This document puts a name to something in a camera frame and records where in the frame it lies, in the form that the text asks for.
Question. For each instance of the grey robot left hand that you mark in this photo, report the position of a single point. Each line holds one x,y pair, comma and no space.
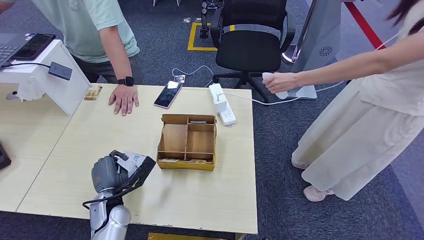
106,175

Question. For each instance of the person's left hand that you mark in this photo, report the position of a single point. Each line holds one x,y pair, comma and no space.
124,99

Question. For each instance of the person's hand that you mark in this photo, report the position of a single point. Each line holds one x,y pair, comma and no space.
281,82

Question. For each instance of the white handheld device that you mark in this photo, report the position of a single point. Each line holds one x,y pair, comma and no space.
281,95

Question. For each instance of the white ID card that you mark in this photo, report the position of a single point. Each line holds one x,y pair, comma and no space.
126,167

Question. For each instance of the pale grey card reader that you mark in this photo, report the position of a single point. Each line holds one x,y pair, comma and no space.
137,159

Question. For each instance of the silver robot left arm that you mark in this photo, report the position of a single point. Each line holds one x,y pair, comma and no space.
112,218

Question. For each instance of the person's left forearm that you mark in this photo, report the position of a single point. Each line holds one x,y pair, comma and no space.
121,63

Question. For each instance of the person's forearm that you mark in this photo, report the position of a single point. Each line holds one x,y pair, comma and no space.
348,68

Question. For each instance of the room key card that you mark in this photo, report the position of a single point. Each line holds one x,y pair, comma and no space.
169,160
197,162

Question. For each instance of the grey card in box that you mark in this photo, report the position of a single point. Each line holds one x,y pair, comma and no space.
197,122

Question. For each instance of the person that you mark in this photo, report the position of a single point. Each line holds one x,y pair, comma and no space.
381,132
82,33

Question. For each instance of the person's pale pink shoe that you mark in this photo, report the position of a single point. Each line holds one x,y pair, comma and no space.
314,195
298,164

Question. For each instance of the black wristwatch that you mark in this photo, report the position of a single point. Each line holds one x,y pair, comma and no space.
126,81

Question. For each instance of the chrome dome base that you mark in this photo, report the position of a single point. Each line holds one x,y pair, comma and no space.
287,58

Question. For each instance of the yellow patterned packet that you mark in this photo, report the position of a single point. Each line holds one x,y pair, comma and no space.
93,92

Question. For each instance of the smartphone with pink case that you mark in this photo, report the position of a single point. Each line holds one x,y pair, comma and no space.
168,95

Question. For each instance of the black office chair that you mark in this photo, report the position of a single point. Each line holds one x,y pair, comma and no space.
248,49

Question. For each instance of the white desk riser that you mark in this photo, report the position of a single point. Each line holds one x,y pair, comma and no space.
66,92

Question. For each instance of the small white charger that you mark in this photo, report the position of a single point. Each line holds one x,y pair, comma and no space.
179,79

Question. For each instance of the wooden compartment box yellow front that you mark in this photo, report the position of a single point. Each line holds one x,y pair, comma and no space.
172,137

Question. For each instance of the silver kiosk white base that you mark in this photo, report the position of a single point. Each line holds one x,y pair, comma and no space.
318,33

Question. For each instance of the white power strip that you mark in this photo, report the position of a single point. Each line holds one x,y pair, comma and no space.
228,117

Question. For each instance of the white plug adapter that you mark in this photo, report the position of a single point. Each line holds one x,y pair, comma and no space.
218,99

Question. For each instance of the small black box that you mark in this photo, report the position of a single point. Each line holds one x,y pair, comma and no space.
61,71

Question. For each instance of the yellow board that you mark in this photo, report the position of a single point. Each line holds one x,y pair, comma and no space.
172,237

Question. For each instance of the crumpled white tissue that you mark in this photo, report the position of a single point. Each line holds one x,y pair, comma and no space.
30,92

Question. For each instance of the black stand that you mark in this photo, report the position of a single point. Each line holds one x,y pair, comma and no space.
204,20

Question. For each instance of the small floor tag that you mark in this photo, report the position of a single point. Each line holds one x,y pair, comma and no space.
198,20
186,20

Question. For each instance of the white furniture legs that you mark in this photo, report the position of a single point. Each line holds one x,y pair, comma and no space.
154,2

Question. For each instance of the black flat device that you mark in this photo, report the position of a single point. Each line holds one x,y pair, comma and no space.
4,157

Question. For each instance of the black phone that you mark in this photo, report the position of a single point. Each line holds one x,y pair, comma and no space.
34,46

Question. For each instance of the grey laptop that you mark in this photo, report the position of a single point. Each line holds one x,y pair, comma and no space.
10,49

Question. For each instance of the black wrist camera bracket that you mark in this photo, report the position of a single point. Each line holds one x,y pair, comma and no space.
144,170

